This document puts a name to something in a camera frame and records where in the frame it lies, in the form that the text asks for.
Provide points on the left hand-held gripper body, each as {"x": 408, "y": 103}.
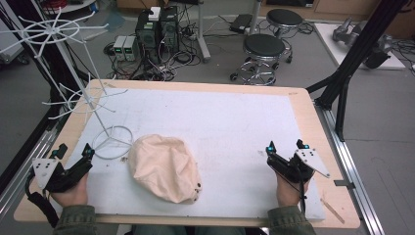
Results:
{"x": 55, "y": 178}

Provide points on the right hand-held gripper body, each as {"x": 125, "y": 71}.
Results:
{"x": 298, "y": 166}

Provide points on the beige cloth hat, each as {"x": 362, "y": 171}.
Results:
{"x": 163, "y": 166}

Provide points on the person's left hand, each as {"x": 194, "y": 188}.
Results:
{"x": 73, "y": 196}

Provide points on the person's right hand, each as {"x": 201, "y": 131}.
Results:
{"x": 288, "y": 192}

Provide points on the wooden table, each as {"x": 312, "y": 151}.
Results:
{"x": 310, "y": 107}

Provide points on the thin wooden stick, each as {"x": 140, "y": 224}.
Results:
{"x": 332, "y": 211}

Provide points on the white foam mat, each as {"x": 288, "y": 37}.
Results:
{"x": 212, "y": 130}

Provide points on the black round stool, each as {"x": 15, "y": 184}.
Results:
{"x": 284, "y": 18}
{"x": 264, "y": 47}

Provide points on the white floor board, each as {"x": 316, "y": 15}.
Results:
{"x": 329, "y": 42}

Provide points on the grey power supply unit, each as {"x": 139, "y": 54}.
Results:
{"x": 119, "y": 47}
{"x": 131, "y": 48}

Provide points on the grey robot part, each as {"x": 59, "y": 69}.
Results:
{"x": 342, "y": 32}

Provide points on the black computer tower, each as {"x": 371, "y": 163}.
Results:
{"x": 169, "y": 31}
{"x": 147, "y": 39}

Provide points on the grey metal table leg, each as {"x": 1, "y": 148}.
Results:
{"x": 203, "y": 39}

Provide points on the flat black box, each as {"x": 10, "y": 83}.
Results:
{"x": 241, "y": 23}

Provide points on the white box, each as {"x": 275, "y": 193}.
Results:
{"x": 154, "y": 13}

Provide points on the aluminium rail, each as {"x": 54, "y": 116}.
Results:
{"x": 29, "y": 160}
{"x": 355, "y": 173}

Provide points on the black metal stand frame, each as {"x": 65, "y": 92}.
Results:
{"x": 352, "y": 62}

